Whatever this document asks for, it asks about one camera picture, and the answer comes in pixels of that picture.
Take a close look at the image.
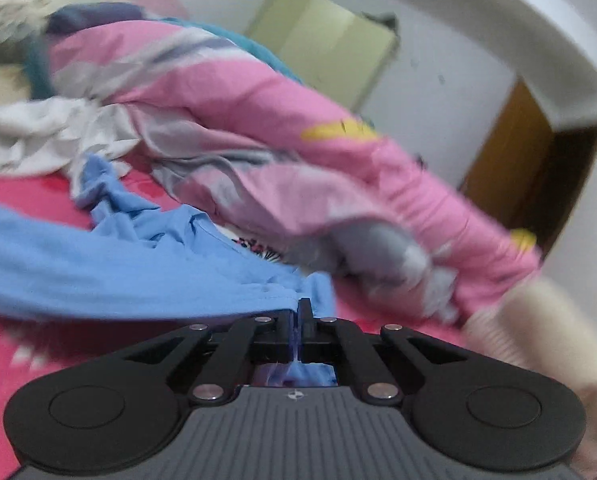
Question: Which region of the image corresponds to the white shirt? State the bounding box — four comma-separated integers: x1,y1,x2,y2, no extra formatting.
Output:
0,97,139,178

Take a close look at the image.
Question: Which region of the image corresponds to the wooden door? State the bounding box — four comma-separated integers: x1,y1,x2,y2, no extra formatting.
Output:
461,77,597,256

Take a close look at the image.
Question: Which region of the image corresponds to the pink grey floral duvet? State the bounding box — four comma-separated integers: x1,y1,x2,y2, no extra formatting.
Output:
46,20,542,326

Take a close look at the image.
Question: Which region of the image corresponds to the beige garment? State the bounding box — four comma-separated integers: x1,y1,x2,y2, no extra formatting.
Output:
0,67,34,113

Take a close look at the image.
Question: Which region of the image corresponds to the pale green wardrobe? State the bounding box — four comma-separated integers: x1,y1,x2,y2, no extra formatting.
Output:
246,0,399,111

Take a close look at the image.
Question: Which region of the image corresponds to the blue t-shirt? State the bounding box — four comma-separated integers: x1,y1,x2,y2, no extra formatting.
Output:
0,154,337,387

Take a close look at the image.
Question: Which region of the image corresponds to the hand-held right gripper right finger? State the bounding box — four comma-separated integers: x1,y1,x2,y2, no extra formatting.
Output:
298,298,469,406

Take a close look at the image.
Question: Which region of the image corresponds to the cream folded garment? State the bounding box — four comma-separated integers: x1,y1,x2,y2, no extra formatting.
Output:
499,275,597,480

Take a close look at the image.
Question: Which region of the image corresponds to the grey green cloth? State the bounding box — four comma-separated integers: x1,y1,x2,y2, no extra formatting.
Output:
0,0,44,66

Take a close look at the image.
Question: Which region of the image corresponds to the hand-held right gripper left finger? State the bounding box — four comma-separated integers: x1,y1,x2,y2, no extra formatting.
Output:
113,310,298,406

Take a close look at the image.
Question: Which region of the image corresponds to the dark blue denim garment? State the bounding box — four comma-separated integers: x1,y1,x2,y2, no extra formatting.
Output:
46,2,146,36

